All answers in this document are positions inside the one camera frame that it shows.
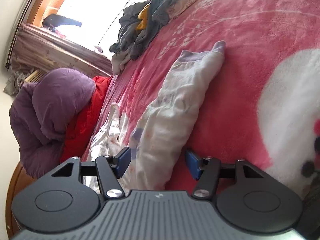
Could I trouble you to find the pile of mixed clothes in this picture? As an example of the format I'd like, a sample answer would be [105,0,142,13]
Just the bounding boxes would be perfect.
[110,0,160,61]

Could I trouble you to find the yellow garment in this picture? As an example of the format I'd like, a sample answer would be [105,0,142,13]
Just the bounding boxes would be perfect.
[136,4,152,30]

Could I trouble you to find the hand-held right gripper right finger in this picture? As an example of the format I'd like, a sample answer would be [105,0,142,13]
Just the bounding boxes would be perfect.
[184,149,264,200]

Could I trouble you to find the curtain rod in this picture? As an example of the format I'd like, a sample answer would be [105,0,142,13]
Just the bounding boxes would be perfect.
[5,0,45,68]

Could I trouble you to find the beige slatted panel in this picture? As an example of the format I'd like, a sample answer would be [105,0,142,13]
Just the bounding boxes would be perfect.
[24,69,47,85]

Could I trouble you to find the black object on windowsill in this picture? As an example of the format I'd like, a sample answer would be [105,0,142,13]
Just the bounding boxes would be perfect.
[42,14,83,28]

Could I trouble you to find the patterned curtain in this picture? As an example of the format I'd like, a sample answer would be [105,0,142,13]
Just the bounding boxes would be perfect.
[11,22,114,77]

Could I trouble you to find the purple duvet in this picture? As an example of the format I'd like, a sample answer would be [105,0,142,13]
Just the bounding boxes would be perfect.
[9,67,97,179]

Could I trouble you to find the pink floral blanket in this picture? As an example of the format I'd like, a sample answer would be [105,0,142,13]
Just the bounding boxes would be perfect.
[82,0,320,200]

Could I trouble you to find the grey checked cloth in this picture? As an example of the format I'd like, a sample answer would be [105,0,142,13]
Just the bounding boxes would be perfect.
[4,69,28,96]

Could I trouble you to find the white floral pajama pants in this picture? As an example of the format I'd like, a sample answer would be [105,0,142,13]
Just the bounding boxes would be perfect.
[82,40,227,193]

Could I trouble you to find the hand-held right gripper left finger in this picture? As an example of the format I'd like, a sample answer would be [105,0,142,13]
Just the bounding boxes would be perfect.
[50,147,132,200]

